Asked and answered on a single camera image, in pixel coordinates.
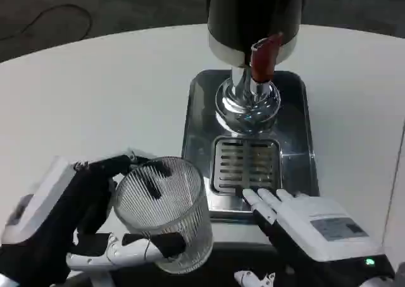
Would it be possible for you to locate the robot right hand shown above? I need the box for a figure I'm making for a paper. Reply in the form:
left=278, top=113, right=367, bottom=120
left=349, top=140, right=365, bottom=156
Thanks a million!
left=234, top=188, right=396, bottom=287

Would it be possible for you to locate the steel slotted drain grid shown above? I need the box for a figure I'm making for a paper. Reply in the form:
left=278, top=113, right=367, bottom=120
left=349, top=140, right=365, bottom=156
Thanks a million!
left=210, top=136, right=284, bottom=195

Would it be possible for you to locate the steel drip tray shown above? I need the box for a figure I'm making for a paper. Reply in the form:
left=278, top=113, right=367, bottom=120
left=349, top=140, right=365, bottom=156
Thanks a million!
left=182, top=69, right=320, bottom=223

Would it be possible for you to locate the black floor cable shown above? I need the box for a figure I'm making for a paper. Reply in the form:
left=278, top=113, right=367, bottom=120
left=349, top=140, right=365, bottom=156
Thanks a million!
left=0, top=4, right=93, bottom=43

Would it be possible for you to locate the clear ribbed glass cup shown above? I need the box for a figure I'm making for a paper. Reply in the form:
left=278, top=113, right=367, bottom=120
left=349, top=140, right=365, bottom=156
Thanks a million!
left=113, top=156, right=213, bottom=274

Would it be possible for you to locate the black steel drink dispenser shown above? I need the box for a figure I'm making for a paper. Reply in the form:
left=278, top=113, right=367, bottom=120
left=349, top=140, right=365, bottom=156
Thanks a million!
left=206, top=0, right=304, bottom=135

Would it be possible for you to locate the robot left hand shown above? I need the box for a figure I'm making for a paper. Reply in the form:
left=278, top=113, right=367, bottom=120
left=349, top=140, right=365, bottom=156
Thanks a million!
left=0, top=147, right=187, bottom=287

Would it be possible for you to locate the red tap lever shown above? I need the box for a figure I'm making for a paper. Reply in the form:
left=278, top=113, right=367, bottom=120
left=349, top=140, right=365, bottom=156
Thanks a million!
left=251, top=32, right=284, bottom=83

